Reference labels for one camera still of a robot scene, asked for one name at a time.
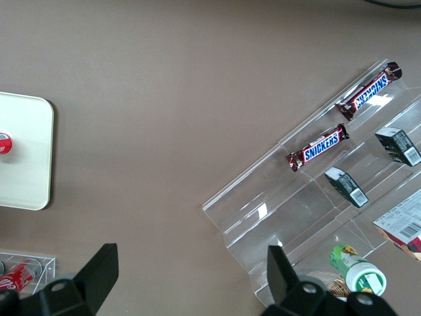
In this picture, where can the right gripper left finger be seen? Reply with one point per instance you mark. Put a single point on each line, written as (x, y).
(89, 283)

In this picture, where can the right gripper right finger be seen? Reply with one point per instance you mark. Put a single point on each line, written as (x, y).
(286, 286)

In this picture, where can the light wicker basket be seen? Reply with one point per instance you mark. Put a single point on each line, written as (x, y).
(335, 289)

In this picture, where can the beige plastic tray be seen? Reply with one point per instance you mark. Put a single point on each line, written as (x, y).
(26, 158)

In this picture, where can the clear acrylic bottle rack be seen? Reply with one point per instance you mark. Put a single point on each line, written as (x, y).
(46, 273)

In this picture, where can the red Coca-Cola can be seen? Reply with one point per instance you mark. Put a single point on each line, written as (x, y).
(18, 278)

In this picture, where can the clear acrylic stepped shelf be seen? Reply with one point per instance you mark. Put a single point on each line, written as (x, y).
(279, 214)

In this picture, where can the green white plastic bottle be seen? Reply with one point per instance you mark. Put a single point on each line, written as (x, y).
(358, 270)

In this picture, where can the small black box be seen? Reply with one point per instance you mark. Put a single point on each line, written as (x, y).
(345, 186)
(398, 145)

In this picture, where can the red white carton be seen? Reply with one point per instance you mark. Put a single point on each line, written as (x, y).
(401, 224)

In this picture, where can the Snickers chocolate bar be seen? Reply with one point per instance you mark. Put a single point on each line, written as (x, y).
(320, 148)
(370, 92)

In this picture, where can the red white yogurt cup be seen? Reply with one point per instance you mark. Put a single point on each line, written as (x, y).
(5, 143)

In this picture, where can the brown table cover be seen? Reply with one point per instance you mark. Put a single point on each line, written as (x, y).
(164, 98)

